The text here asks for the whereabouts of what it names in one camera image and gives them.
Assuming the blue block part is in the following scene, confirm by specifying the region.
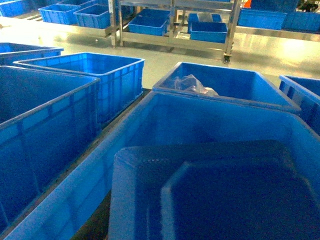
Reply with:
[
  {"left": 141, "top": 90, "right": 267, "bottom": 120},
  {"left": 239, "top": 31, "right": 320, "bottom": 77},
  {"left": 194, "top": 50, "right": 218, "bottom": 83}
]
[{"left": 108, "top": 140, "right": 320, "bottom": 240}]

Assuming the blue bin left middle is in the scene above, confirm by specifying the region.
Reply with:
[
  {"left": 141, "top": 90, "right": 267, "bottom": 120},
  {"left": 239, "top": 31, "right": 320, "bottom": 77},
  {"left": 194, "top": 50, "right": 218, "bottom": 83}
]
[{"left": 13, "top": 52, "right": 145, "bottom": 125}]

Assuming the blue bin with plastic bag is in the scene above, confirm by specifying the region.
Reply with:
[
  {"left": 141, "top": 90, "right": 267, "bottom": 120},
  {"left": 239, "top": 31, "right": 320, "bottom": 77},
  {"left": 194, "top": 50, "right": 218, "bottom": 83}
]
[{"left": 152, "top": 62, "right": 302, "bottom": 115}]

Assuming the blue bin left near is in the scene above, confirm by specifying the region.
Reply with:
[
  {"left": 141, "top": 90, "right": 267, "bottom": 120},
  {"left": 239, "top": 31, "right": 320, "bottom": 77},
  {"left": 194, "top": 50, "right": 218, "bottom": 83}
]
[{"left": 0, "top": 66, "right": 101, "bottom": 231}]

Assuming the large blue target bin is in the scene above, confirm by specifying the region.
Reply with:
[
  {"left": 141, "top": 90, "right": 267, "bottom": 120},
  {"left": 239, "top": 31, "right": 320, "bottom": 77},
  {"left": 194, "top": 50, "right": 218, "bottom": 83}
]
[{"left": 7, "top": 92, "right": 320, "bottom": 240}]

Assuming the clear plastic bag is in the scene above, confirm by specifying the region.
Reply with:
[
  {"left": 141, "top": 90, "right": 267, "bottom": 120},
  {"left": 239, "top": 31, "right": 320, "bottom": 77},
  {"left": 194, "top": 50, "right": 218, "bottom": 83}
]
[{"left": 173, "top": 74, "right": 219, "bottom": 97}]

